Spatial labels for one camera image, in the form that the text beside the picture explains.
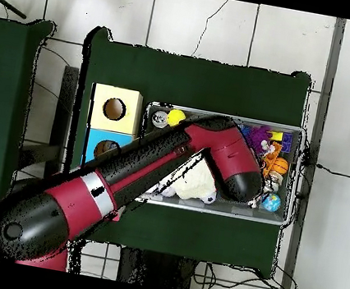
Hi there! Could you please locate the cream knitted cloth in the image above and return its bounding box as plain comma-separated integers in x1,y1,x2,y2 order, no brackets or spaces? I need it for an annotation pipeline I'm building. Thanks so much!
164,153,223,207

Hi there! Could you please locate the purple spiky ball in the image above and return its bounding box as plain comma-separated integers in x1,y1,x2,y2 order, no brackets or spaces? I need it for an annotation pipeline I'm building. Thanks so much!
245,124,276,158

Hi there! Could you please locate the wooden box with three holes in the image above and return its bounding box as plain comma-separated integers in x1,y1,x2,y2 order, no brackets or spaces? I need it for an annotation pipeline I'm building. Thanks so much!
80,82,148,175

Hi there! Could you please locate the clear shallow mesh bin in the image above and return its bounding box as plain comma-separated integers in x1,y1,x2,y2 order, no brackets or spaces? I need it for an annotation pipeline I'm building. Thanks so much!
129,100,310,229

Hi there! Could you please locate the yellow tennis ball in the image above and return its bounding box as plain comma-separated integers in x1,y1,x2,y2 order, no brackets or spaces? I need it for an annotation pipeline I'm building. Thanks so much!
166,108,188,130

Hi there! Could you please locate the silver can with pull tab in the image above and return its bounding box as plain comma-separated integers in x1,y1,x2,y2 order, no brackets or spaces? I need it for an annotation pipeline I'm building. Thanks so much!
150,108,171,131

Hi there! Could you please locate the small orange basketball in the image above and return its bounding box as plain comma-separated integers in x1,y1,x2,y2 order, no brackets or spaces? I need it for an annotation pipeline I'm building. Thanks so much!
269,156,292,178

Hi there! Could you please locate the blue globe ball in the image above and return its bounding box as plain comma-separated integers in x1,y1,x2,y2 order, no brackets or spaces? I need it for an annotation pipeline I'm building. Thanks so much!
261,192,283,214

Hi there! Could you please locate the black side stand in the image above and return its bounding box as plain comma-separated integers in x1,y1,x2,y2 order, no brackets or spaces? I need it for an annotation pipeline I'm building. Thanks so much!
16,59,83,182

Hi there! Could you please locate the dark green side table cloth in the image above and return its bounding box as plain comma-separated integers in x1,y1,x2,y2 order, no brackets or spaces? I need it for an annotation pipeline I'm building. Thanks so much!
0,13,57,228

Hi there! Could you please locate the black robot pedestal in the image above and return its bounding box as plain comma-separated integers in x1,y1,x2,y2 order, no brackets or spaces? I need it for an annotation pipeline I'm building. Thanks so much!
116,245,209,289

